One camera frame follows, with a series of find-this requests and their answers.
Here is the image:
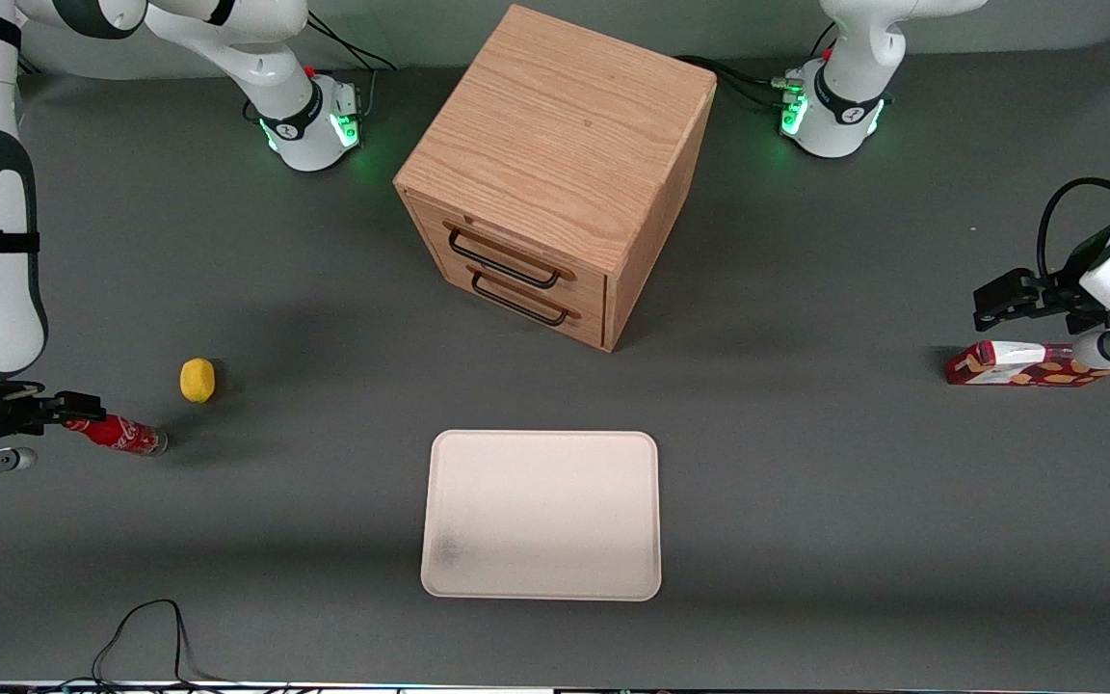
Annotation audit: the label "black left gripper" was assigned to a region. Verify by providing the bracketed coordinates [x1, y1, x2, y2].
[973, 227, 1110, 335]

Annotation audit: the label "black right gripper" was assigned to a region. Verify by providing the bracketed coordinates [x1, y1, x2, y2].
[0, 382, 107, 450]

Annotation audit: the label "red cola can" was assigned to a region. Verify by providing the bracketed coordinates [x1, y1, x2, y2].
[64, 413, 169, 457]

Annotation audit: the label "beige plastic tray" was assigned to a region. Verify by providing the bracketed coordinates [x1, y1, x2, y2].
[420, 430, 662, 602]

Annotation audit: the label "red cookie box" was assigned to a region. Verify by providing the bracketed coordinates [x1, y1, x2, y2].
[945, 341, 1110, 387]

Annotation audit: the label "yellow lemon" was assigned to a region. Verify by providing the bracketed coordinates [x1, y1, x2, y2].
[179, 358, 217, 404]

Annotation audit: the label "wooden drawer cabinet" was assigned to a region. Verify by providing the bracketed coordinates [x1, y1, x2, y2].
[393, 4, 718, 353]

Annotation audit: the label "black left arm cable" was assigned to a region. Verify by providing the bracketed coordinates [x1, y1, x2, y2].
[1037, 177, 1110, 280]

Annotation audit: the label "black cable on table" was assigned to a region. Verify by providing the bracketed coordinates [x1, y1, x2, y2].
[91, 599, 221, 689]

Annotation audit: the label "black left base cables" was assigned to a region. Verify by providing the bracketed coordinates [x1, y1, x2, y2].
[675, 53, 806, 112]

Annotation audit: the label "black base cables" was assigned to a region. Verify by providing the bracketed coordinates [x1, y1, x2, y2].
[304, 10, 398, 74]
[675, 53, 806, 112]

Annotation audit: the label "black metal drawer handle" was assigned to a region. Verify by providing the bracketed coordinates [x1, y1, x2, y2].
[470, 270, 581, 327]
[446, 224, 575, 290]

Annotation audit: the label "black right base cables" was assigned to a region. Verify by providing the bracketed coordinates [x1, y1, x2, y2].
[304, 10, 398, 74]

